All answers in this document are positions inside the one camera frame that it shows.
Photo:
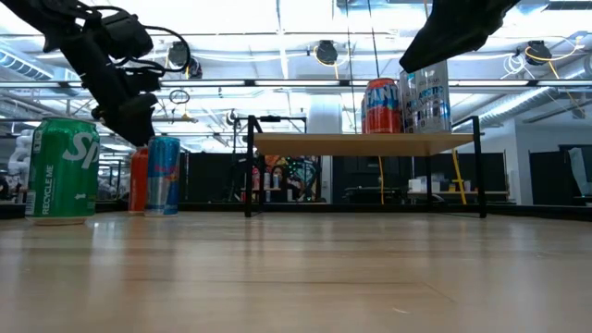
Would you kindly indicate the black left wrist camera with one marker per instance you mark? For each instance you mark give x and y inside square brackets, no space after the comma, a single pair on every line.
[125,34]

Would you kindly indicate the black partition wall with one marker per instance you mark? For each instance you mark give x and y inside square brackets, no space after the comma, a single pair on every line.
[398,171]
[550,176]
[208,176]

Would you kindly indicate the black aluminium table frame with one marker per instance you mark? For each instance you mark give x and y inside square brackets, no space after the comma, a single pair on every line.
[532,211]

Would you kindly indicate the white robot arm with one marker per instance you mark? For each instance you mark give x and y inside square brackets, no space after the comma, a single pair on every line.
[20,157]

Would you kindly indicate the blue silver Red Bull can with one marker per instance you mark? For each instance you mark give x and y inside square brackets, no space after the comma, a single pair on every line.
[162,180]

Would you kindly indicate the green Sprite can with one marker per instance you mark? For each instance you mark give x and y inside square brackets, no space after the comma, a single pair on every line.
[60,176]

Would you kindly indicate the white Celsius can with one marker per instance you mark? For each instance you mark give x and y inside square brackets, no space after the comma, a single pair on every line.
[432,106]
[407,106]

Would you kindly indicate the long ceiling light strip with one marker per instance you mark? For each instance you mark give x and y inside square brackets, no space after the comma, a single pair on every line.
[296,83]

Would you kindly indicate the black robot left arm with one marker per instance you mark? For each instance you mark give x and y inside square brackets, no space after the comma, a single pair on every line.
[41,14]

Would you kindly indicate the colourful mural panel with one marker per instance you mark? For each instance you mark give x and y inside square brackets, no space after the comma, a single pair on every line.
[307,178]

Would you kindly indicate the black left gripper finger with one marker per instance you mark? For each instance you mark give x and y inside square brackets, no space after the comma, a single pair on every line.
[136,120]
[104,114]

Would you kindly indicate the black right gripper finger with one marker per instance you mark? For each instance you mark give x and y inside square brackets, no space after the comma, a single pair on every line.
[430,44]

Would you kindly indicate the orange Fanta can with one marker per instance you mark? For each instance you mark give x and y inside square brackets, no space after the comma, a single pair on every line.
[383,111]
[363,118]
[138,185]

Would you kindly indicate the wooden shelf black legs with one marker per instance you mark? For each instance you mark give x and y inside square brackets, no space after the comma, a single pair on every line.
[361,144]

